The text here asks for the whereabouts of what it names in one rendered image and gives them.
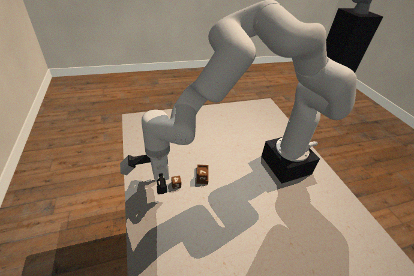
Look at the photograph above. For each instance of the brown wooden tray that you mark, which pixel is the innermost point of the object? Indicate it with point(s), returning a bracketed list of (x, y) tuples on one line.
[(199, 166)]

